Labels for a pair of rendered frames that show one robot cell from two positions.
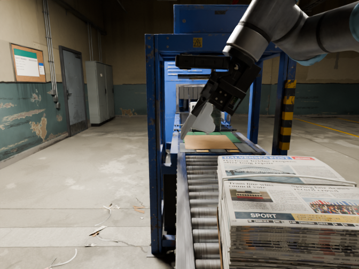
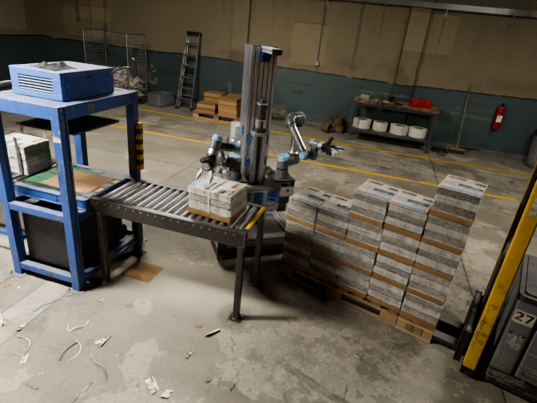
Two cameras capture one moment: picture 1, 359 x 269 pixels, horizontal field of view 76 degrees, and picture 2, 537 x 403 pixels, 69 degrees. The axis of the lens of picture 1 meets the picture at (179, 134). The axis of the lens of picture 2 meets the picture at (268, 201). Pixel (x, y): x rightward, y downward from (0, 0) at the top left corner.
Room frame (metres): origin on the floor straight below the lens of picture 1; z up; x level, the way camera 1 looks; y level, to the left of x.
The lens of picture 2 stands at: (-0.58, 2.40, 2.20)
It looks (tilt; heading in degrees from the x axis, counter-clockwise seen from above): 24 degrees down; 284
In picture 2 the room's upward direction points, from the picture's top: 6 degrees clockwise
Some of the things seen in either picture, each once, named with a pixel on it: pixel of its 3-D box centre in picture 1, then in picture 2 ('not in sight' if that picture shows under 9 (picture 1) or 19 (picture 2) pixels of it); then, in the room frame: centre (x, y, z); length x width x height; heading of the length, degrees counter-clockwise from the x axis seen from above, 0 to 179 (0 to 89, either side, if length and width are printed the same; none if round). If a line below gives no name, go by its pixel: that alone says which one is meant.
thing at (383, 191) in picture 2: not in sight; (379, 189); (-0.72, -0.75, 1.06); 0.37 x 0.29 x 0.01; 73
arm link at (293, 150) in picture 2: not in sight; (295, 138); (0.16, -1.38, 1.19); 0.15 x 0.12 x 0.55; 61
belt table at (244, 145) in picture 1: (211, 145); (77, 184); (1.85, -0.26, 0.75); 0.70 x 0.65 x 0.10; 0
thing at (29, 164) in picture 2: (204, 115); (21, 153); (2.42, -0.26, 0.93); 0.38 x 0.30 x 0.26; 0
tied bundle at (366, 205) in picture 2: not in sight; (375, 202); (-0.71, -0.74, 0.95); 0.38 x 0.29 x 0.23; 73
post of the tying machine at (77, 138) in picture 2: (252, 135); (82, 161); (2.15, -0.70, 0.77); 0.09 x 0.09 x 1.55; 0
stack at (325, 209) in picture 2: not in sight; (348, 251); (-0.59, -0.78, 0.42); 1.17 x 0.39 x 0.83; 163
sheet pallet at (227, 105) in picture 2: not in sight; (222, 106); (3.09, -6.64, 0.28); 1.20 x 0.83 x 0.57; 0
